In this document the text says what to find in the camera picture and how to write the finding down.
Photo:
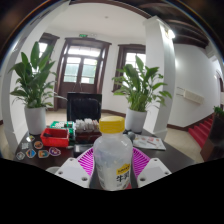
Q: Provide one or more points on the black chair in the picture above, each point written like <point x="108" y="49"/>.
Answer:
<point x="84" y="106"/>

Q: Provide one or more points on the green exit sign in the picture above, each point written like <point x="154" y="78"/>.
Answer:
<point x="83" y="35"/>

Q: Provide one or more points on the red plastic box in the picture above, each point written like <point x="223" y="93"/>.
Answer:
<point x="55" y="140"/>

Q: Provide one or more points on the white wall air conditioner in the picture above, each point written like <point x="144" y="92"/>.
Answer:
<point x="190" y="95"/>

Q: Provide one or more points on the brown framed window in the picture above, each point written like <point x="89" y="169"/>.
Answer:
<point x="45" y="46"/>
<point x="128" y="58"/>

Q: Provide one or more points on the broad-leaf plant in white pot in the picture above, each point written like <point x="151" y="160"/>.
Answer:
<point x="35" y="120"/>
<point x="135" y="120"/>

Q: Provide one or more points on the small green plant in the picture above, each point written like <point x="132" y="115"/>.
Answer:
<point x="219" y="111"/>

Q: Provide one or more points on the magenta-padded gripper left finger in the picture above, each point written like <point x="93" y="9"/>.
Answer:
<point x="70" y="171"/>

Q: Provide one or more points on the red carpeted staircase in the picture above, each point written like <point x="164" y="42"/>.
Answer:
<point x="201" y="131"/>

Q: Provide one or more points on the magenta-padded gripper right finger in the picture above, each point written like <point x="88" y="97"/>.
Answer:
<point x="153" y="170"/>

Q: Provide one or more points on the brown wooden glass door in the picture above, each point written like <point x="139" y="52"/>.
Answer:
<point x="81" y="71"/>

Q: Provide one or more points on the dark box with white jars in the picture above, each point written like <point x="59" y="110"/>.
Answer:
<point x="87" y="133"/>

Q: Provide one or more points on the grey round ball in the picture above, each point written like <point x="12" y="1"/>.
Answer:
<point x="131" y="135"/>

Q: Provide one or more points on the bright ceiling light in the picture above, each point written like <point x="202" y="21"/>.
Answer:
<point x="171" y="34"/>

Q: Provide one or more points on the yellow-capped clear plastic bottle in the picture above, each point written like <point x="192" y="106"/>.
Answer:
<point x="111" y="156"/>

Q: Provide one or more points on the dark wooden cabinet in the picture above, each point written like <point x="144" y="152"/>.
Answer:
<point x="215" y="140"/>

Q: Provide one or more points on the small printed sticker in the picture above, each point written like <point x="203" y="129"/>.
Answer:
<point x="25" y="145"/>
<point x="43" y="153"/>
<point x="38" y="144"/>
<point x="20" y="155"/>
<point x="31" y="153"/>
<point x="30" y="138"/>
<point x="54" y="151"/>

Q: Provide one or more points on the white printed paper sheet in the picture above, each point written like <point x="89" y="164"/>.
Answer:
<point x="150" y="142"/>

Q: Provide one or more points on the green box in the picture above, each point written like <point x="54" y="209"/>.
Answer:
<point x="61" y="124"/>

